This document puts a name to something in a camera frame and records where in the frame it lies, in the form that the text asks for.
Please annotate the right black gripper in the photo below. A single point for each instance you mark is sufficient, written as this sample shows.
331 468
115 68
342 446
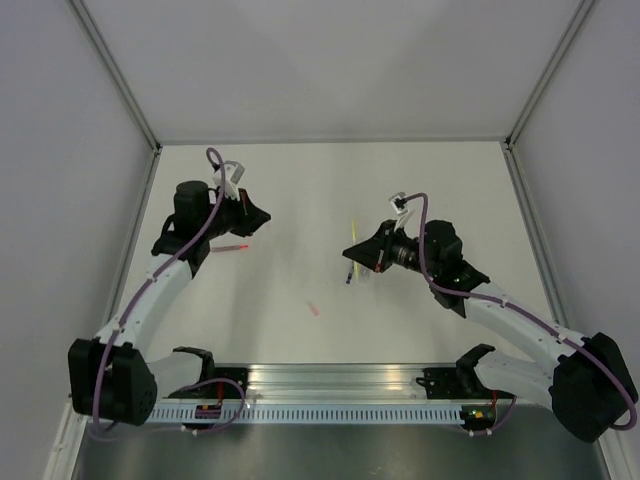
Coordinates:
374 253

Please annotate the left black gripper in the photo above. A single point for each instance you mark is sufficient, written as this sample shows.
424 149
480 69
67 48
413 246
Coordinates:
250 218

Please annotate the pink highlighter pen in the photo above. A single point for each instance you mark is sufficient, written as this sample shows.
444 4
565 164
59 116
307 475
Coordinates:
229 248

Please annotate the orange marker with clear cap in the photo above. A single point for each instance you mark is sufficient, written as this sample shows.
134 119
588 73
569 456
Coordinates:
363 275

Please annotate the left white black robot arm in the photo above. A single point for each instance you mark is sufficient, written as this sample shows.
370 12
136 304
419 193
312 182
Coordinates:
110 378

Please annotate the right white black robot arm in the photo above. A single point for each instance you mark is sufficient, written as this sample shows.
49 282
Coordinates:
583 380

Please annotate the pink transparent pen cap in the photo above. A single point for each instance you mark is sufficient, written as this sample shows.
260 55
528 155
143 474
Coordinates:
313 309

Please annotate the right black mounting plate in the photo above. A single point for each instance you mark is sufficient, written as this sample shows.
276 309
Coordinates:
442 383

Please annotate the black mounting plate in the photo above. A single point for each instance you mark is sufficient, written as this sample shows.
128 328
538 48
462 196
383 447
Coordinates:
237 381
442 383

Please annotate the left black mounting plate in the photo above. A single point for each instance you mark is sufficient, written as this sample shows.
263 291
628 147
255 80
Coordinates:
237 381

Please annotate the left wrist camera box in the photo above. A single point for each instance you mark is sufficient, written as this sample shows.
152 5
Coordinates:
228 177

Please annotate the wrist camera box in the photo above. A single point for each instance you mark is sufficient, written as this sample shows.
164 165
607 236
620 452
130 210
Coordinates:
403 213
228 177

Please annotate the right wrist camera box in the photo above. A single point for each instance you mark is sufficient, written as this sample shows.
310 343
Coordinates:
403 213

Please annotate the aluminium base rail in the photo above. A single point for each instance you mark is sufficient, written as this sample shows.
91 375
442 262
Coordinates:
347 383

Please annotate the right aluminium frame post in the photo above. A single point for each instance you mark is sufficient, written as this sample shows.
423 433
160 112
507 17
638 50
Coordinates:
569 36

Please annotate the aluminium frame post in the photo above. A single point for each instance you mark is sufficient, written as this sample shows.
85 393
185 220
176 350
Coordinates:
100 46
569 36

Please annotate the white slotted cable duct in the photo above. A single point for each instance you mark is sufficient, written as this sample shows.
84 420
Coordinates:
372 414

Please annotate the left aluminium frame post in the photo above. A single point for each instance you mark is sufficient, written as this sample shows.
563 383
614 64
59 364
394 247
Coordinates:
100 46

